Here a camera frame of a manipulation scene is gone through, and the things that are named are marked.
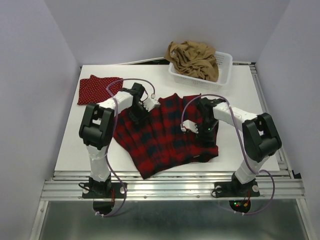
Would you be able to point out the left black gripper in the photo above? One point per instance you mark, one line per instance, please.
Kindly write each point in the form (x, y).
(141, 119)

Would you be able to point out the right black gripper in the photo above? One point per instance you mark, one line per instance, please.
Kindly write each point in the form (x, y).
(200, 137)

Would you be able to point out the red black plaid skirt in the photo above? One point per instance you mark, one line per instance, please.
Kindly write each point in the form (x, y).
(158, 143)

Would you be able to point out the red polka dot skirt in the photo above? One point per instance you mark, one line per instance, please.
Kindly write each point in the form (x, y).
(94, 89)

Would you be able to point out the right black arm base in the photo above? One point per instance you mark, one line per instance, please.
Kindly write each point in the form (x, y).
(239, 194)

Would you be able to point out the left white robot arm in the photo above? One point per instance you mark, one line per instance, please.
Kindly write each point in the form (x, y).
(97, 128)

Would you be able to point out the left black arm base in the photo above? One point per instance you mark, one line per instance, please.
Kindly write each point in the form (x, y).
(106, 204)

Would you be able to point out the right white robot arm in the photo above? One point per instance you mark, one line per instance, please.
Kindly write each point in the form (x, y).
(260, 140)

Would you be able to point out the white board strip behind table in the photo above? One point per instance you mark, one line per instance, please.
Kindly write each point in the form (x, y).
(141, 61)

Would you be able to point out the tan brown skirt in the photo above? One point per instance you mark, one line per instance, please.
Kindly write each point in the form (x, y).
(193, 59)

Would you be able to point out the white plastic basket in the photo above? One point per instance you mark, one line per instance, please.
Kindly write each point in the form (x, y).
(224, 62)

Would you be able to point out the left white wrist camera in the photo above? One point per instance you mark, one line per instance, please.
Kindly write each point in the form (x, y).
(150, 103)

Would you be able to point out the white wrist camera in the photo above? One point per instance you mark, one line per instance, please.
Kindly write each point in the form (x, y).
(189, 125)
(150, 103)

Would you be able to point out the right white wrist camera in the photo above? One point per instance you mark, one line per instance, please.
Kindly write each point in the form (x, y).
(189, 125)

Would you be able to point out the aluminium frame rails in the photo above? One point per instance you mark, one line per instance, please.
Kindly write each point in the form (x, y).
(174, 204)

